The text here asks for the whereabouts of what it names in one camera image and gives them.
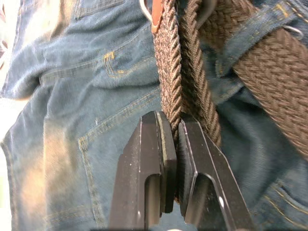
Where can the brown braided belt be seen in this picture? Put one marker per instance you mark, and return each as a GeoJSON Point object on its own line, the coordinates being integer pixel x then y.
{"type": "Point", "coordinates": [272, 79]}

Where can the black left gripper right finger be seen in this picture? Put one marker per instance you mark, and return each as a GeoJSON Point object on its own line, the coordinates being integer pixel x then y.
{"type": "Point", "coordinates": [209, 183]}

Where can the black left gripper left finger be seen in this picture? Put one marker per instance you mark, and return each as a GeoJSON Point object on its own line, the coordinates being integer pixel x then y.
{"type": "Point", "coordinates": [142, 173]}

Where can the blue denim shorts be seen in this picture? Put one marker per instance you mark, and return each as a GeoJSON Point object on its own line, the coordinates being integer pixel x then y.
{"type": "Point", "coordinates": [72, 101]}

